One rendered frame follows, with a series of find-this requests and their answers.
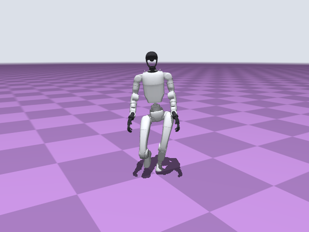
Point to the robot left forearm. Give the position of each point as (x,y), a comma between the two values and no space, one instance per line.
(173,105)

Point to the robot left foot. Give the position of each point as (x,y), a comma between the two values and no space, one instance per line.
(158,168)

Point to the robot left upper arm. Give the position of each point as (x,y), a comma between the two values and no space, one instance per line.
(170,84)

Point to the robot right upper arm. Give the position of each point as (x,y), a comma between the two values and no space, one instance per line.
(136,86)

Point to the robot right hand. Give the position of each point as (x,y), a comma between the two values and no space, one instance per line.
(131,117)

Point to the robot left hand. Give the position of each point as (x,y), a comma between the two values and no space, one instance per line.
(175,116)

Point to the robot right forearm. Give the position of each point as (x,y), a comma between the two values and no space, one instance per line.
(132,106)

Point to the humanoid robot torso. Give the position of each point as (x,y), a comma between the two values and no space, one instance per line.
(153,86)

